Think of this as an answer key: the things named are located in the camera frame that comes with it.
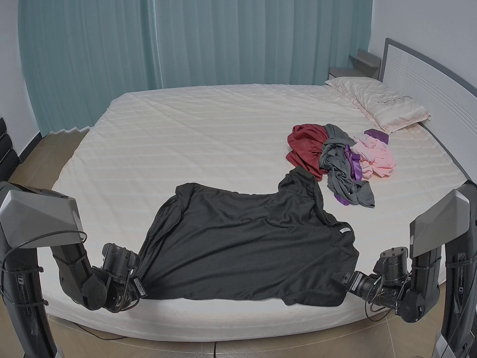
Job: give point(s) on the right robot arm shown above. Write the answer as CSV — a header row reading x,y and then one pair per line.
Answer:
x,y
439,218

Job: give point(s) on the grey bedside table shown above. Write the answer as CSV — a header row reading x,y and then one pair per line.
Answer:
x,y
354,69

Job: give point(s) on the black T-shirt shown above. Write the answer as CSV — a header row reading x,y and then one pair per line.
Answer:
x,y
242,244

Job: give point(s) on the cream pillow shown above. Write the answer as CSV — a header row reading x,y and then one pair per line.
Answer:
x,y
384,103

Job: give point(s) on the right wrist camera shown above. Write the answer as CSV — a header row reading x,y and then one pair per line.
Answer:
x,y
379,266

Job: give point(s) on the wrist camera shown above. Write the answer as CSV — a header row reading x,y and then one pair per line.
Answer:
x,y
132,263
379,266

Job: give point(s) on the bed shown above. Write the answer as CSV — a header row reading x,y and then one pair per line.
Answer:
x,y
205,132

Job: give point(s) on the pink garment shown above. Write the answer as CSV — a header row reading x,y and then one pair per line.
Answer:
x,y
378,159

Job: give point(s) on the purple garment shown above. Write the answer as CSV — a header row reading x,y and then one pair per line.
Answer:
x,y
354,162

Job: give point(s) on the grey garment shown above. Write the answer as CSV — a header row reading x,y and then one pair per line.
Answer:
x,y
335,162

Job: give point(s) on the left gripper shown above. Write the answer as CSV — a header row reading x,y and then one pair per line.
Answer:
x,y
130,293

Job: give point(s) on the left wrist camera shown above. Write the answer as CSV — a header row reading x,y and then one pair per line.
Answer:
x,y
132,263

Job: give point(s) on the blue-green curtain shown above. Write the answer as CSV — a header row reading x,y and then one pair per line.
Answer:
x,y
261,28
93,50

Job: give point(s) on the red garment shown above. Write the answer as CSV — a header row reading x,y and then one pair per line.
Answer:
x,y
303,144

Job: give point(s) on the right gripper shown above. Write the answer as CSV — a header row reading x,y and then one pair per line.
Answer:
x,y
363,285

